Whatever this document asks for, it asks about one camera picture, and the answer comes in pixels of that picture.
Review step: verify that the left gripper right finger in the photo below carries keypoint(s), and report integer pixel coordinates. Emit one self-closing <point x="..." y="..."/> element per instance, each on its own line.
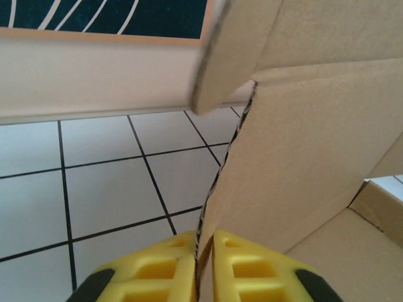
<point x="258" y="270"/>

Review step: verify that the brown cardboard box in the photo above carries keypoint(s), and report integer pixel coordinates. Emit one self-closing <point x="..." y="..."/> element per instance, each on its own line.
<point x="299" y="141"/>

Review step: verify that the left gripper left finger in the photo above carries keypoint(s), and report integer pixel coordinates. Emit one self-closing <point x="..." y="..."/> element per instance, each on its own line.
<point x="151" y="270"/>

